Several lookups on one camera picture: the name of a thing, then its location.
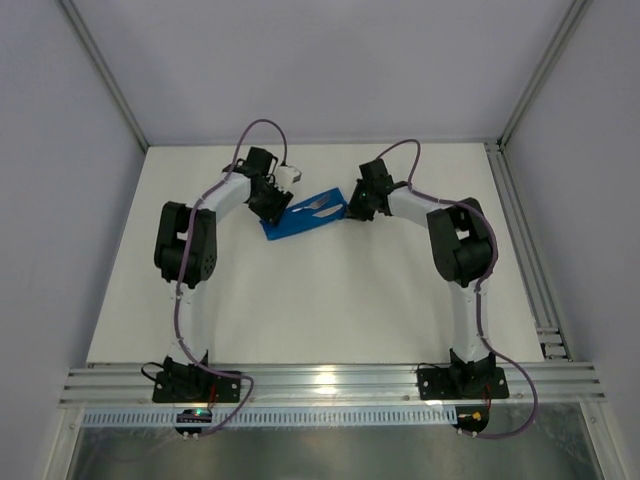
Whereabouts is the blue satin napkin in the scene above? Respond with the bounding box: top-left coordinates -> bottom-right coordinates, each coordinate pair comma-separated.
259,187 -> 347,241

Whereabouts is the silver table knife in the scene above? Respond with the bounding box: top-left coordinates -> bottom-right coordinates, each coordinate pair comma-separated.
313,204 -> 345,219

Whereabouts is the silver fork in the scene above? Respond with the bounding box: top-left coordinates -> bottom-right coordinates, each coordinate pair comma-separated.
291,195 -> 330,213

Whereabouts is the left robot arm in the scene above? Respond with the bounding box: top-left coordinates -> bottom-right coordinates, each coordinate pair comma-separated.
154,147 -> 302,374

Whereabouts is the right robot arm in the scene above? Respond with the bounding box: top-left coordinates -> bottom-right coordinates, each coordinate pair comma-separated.
346,158 -> 509,400

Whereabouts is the left controller board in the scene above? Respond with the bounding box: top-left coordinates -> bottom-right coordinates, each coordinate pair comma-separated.
173,407 -> 213,439

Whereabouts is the controller board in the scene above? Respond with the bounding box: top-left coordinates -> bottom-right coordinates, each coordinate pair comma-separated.
173,407 -> 213,439
453,407 -> 490,436

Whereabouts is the right controller board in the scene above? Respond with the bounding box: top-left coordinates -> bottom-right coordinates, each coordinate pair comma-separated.
453,407 -> 490,436

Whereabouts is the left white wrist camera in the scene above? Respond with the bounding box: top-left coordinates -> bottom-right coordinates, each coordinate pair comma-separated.
274,166 -> 302,192

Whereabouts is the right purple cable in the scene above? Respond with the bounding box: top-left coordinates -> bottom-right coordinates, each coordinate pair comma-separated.
379,139 -> 540,441

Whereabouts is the purple cable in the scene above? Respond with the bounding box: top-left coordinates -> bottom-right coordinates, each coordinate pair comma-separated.
172,119 -> 255,437
379,139 -> 540,441

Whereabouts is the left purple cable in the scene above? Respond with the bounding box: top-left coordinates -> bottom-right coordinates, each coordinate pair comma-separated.
172,119 -> 255,437

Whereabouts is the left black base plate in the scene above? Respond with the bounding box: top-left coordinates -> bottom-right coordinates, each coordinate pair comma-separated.
152,364 -> 240,404

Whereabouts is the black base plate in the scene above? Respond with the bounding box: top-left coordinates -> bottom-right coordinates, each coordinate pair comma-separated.
152,364 -> 240,404
416,364 -> 510,400

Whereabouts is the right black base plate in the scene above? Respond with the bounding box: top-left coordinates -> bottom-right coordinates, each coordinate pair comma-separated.
416,364 -> 510,400

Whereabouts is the slotted grey cable duct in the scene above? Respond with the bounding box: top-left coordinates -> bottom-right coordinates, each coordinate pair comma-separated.
81,404 -> 456,428

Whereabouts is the right aluminium side rail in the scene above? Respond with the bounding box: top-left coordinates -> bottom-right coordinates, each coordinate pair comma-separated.
484,140 -> 573,362

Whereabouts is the left aluminium frame post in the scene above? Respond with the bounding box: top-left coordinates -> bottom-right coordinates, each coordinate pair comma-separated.
56,0 -> 150,153

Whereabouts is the aluminium frame post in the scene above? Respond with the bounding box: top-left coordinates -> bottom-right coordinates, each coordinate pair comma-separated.
497,0 -> 593,150
56,0 -> 150,153

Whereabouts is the aluminium front rail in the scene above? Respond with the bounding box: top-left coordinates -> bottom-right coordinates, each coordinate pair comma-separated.
59,362 -> 606,407

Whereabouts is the right aluminium frame post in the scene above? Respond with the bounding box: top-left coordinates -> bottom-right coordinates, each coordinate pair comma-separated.
497,0 -> 593,150

